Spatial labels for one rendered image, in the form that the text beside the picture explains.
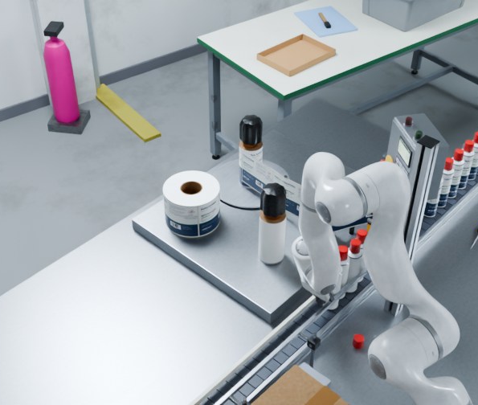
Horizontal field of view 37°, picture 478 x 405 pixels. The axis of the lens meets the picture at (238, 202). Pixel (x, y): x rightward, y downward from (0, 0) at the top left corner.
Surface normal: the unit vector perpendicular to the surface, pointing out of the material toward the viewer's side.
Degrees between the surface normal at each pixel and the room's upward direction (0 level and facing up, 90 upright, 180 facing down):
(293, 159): 0
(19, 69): 90
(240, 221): 0
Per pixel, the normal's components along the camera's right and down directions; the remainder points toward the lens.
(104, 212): 0.00, -0.77
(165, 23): 0.59, 0.52
